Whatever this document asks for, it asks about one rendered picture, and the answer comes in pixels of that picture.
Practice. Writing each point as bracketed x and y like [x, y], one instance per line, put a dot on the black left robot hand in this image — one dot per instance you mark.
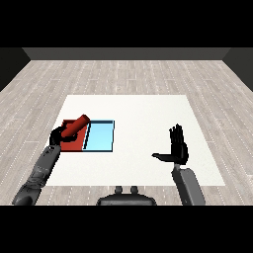
[56, 136]

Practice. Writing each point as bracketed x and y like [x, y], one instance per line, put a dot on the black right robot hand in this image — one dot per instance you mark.
[179, 150]

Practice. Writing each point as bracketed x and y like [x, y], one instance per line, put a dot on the small red can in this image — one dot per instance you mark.
[75, 126]

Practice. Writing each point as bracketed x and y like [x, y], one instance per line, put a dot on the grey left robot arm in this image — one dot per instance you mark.
[37, 177]

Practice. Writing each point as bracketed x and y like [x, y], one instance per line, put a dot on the shallow red open box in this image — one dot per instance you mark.
[76, 145]

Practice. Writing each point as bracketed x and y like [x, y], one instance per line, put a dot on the shallow light blue open box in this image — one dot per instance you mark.
[99, 136]

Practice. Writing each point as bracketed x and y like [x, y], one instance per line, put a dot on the dark grey robot body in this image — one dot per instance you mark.
[126, 199]

